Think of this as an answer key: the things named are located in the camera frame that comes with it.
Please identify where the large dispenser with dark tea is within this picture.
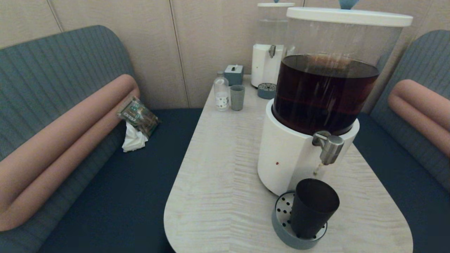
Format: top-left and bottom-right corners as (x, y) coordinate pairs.
(257, 7), (414, 197)

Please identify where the black tapered cup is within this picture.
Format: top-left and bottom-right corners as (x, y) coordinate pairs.
(290, 178), (340, 240)

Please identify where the blue-grey cup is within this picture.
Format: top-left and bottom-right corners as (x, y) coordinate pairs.
(230, 85), (245, 111)

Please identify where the clear plastic water bottle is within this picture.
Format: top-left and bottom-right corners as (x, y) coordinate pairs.
(213, 71), (230, 112)

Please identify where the small blue-grey perforated drip tray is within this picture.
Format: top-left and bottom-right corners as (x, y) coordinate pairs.
(257, 83), (277, 100)

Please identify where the small dispenser with clear water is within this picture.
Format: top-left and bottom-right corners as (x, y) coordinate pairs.
(250, 3), (296, 89)

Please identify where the green brown snack bag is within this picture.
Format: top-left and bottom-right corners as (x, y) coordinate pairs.
(117, 96), (160, 138)

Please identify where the white crumpled tissue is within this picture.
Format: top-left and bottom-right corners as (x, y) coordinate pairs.
(122, 121), (149, 153)

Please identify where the large blue-grey perforated drip tray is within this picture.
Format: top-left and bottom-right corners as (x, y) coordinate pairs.
(271, 191), (328, 251)

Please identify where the pink bolster beside snack bag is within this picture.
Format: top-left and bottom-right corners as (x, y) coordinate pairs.
(0, 74), (140, 232)

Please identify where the white large dispenser lid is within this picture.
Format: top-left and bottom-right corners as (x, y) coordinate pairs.
(286, 0), (414, 27)

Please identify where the teal empty bench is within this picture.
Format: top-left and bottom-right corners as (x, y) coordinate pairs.
(353, 30), (450, 253)

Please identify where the pink bolster on empty bench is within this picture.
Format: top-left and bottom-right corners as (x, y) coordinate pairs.
(388, 79), (450, 157)

